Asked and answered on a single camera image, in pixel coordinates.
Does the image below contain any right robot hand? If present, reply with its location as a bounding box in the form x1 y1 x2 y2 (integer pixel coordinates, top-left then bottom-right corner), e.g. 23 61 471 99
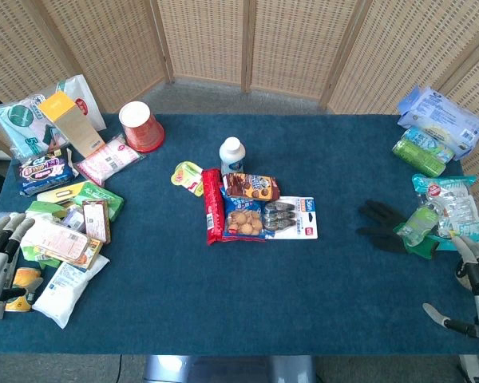
422 235 479 354

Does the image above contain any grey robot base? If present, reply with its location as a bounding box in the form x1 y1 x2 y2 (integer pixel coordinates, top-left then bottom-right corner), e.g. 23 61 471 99
142 354 317 383

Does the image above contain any green package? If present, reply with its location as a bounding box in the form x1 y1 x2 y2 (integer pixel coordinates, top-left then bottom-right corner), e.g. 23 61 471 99
36 180 125 221

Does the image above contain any tall yellow box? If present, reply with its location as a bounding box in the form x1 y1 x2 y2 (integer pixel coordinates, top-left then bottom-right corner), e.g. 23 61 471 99
38 90 106 160

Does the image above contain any green glove card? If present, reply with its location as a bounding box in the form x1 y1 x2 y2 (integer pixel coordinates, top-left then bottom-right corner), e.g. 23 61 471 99
392 221 441 261

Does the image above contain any pink white food tray pack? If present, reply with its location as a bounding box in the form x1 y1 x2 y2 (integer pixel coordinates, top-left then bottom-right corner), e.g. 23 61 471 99
19 217 104 270

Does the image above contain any teal toothbrush pack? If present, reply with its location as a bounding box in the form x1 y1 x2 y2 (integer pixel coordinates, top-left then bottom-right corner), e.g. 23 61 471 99
411 173 479 251

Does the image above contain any light green pouch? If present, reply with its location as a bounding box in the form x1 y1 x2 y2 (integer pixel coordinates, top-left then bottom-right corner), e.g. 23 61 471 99
20 200 71 269

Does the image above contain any white powder pouch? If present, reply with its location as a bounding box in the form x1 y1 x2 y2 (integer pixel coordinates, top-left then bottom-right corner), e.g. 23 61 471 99
31 254 110 330

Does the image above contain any clear plastic bottle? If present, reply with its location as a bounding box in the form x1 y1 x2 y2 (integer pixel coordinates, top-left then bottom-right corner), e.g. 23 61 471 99
402 200 441 247

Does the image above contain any dark blue sanitary pad pack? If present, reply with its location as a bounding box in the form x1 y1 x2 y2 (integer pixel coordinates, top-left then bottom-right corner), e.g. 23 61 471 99
16 148 79 197

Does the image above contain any black glove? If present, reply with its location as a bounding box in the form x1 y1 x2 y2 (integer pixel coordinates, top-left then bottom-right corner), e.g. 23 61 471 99
355 199 409 255

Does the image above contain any light green drink can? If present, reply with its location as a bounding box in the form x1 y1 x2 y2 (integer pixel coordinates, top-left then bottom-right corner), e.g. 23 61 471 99
401 126 456 164

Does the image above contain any green pink towel pack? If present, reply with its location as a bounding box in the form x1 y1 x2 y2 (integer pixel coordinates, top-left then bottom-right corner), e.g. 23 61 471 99
0 93 71 160

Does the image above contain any pink white pad pack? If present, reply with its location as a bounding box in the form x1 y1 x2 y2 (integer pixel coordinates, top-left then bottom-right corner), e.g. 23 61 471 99
73 133 147 188

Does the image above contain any blue wet wipes pack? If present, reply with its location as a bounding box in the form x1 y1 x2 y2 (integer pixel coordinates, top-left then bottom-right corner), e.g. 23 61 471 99
396 85 479 161

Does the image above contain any white clip blister card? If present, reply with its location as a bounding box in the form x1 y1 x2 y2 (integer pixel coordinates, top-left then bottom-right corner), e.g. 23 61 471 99
262 195 319 240

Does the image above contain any white red shopping bag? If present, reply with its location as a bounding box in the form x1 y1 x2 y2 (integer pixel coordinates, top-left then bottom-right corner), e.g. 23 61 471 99
55 74 108 132

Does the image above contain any red paper cup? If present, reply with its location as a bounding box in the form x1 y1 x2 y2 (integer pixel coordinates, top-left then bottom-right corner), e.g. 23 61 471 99
118 101 166 154

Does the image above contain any yellow green jelly cup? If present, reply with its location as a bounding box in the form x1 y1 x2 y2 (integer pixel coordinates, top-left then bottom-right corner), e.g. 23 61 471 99
170 160 205 198

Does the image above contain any red biscuit tube pack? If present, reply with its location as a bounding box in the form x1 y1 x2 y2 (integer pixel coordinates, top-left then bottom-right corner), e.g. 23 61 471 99
201 168 226 246

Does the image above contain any blue mini cookie bag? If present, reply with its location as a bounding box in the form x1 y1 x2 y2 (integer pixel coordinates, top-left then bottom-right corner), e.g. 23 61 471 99
219 185 267 242

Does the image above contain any brown chocolate cookie bag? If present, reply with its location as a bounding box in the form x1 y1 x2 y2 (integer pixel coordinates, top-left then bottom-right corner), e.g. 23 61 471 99
222 172 282 202

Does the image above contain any white plastic bottle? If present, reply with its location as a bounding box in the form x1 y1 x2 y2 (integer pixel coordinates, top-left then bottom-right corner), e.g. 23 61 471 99
219 136 247 178

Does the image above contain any woven folding screen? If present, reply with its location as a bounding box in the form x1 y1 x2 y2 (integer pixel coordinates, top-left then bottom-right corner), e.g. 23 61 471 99
0 0 479 236

